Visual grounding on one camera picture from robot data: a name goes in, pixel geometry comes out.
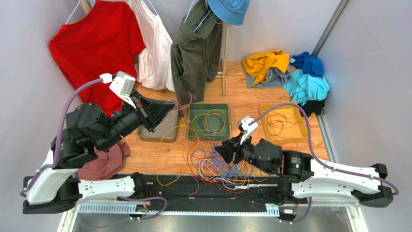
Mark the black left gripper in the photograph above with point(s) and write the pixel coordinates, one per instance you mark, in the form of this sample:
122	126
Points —
151	110

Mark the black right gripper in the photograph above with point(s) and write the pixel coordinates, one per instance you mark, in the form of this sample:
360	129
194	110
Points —
238	152

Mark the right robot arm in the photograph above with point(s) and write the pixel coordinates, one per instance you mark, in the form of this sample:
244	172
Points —
300	176

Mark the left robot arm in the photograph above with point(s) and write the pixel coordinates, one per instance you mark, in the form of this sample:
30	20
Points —
54	189

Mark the tan metal tray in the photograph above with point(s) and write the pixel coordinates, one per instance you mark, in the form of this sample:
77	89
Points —
165	132

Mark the green metal tray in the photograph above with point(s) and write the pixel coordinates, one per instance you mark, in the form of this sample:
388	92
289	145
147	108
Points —
209	121

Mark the white pink hanging garment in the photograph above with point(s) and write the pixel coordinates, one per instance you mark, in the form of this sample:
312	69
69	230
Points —
154	62

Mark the yellow plastic tray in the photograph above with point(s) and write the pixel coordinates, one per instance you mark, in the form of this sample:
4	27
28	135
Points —
284	125

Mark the olive green hanging garment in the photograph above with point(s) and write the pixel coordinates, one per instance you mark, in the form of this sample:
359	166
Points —
196	53

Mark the dusty pink crumpled cloth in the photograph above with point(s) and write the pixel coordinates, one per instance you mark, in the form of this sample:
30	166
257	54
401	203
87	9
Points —
107	164

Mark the red t-shirt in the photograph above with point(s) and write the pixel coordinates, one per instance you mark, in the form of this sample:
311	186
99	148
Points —
104	41

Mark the grey crumpled cloth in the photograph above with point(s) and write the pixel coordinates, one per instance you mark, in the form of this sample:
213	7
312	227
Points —
274	78

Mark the yellow crumpled cloth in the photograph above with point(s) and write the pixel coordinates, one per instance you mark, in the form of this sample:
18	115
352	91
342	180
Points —
258	65

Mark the cyan crumpled cloth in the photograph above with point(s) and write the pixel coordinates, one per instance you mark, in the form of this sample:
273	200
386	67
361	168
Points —
304	87

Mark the black crumpled cloth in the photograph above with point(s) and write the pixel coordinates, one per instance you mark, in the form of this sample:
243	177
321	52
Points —
313	107

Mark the dark blue crumpled cloth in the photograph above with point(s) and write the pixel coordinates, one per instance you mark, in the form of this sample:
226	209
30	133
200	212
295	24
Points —
310	65

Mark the blue bucket hat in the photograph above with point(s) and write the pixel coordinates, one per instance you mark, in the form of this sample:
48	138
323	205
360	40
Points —
230	11

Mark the wooden clothes rack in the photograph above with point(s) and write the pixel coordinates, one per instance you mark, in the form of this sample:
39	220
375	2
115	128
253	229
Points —
221	73

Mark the aluminium corner profile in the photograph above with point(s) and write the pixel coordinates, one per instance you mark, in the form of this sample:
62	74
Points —
334	20

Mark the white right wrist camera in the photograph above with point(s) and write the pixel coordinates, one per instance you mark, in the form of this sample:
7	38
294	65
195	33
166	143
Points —
247	126

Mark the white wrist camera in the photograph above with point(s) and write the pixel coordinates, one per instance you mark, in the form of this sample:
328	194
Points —
121	84
247	126

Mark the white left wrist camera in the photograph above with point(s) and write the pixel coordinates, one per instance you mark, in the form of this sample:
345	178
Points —
121	84

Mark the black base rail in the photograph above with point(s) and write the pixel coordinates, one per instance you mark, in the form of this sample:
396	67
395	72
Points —
189	195

